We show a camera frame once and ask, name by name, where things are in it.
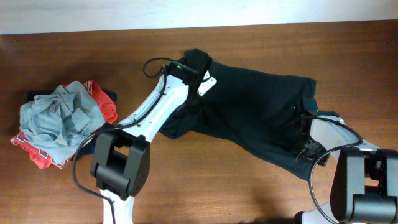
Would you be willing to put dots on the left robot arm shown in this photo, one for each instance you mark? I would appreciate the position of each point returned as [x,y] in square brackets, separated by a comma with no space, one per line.
[121,159]

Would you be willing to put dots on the grey crumpled t-shirt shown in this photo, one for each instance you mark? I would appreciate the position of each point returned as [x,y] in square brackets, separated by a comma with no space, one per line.
[57,123]

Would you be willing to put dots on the black Nike t-shirt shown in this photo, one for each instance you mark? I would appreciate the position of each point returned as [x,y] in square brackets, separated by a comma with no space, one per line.
[250,108]

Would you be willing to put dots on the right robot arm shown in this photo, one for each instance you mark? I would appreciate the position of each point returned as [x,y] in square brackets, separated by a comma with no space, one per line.
[364,188]

